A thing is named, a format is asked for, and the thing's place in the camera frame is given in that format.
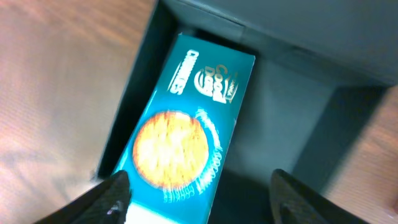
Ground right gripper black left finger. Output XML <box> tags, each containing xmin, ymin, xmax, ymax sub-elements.
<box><xmin>35</xmin><ymin>170</ymin><xmax>132</xmax><ymax>224</ymax></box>

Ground teal Chunkies cookie box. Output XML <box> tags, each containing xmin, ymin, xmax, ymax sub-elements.
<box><xmin>116</xmin><ymin>34</ymin><xmax>255</xmax><ymax>223</ymax></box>

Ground dark green box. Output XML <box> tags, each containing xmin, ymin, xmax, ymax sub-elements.
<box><xmin>93</xmin><ymin>0</ymin><xmax>398</xmax><ymax>224</ymax></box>

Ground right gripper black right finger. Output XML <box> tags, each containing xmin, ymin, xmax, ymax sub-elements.
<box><xmin>269</xmin><ymin>169</ymin><xmax>368</xmax><ymax>224</ymax></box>

